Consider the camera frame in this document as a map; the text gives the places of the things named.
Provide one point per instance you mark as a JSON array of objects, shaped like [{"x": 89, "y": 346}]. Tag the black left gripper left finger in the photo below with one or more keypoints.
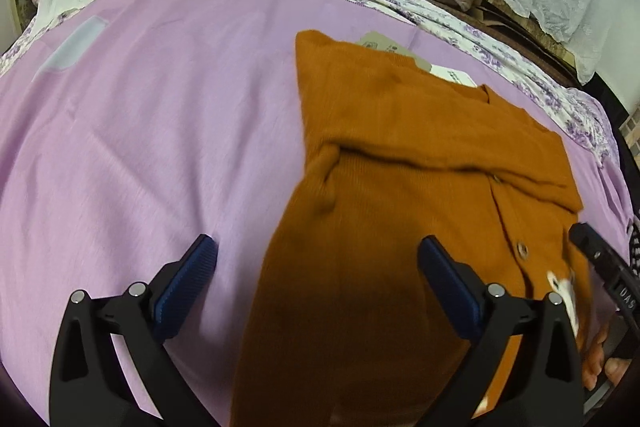
[{"x": 87, "y": 384}]

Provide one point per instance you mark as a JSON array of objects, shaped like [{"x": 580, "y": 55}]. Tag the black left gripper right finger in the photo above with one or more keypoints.
[{"x": 543, "y": 387}]

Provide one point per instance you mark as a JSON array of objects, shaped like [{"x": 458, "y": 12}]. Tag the orange knit sweater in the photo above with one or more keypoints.
[{"x": 344, "y": 330}]

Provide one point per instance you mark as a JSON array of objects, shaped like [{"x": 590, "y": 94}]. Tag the right hand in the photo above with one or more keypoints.
[{"x": 594, "y": 363}]

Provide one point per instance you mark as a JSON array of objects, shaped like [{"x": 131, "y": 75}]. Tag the black white striped garment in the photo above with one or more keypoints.
[{"x": 634, "y": 247}]

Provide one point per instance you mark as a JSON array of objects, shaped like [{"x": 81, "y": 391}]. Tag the checkered yellow grey curtain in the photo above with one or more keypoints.
[{"x": 631, "y": 132}]

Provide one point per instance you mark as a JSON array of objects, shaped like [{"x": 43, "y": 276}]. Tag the floral purple white quilt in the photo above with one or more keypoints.
[{"x": 217, "y": 40}]

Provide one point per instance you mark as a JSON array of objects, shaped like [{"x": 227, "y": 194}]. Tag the white paper price tag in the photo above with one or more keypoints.
[{"x": 453, "y": 75}]

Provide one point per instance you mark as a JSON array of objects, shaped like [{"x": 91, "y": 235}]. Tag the brown woven mat stack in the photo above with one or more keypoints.
[{"x": 497, "y": 20}]

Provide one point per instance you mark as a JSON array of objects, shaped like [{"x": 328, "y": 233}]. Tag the purple bed sheet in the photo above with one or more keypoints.
[{"x": 105, "y": 179}]

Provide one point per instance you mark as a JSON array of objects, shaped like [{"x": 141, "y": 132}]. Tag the beige paper hang tag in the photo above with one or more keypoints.
[{"x": 375, "y": 41}]

